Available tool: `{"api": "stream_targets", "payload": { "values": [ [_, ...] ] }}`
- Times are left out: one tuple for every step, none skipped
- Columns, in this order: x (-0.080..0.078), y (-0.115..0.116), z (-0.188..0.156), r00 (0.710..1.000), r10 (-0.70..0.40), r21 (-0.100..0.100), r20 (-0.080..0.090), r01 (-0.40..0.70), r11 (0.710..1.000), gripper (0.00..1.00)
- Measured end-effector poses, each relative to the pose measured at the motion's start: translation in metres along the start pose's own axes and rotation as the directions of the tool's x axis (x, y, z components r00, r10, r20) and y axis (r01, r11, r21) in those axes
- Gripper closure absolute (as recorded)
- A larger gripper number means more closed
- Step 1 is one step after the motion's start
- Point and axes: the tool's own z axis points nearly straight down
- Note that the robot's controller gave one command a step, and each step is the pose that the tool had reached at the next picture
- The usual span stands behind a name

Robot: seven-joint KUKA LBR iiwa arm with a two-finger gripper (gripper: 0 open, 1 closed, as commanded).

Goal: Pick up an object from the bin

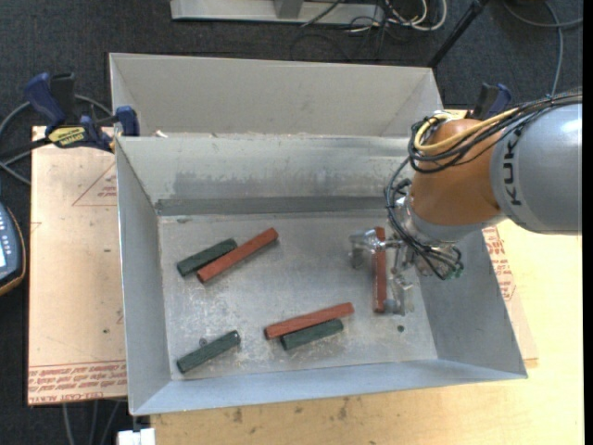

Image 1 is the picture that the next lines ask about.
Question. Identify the grey metal bin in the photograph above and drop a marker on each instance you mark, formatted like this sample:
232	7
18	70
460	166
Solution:
287	276

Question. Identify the red-brown flat block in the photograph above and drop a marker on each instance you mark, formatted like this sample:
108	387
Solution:
309	320
380	285
238	255

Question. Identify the dark green flat block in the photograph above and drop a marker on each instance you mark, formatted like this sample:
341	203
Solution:
207	257
208	351
312	334

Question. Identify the brown cardboard board, red print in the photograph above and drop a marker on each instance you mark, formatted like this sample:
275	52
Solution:
74	258

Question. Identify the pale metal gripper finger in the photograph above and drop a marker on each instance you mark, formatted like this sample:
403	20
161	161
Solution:
402	292
360	244

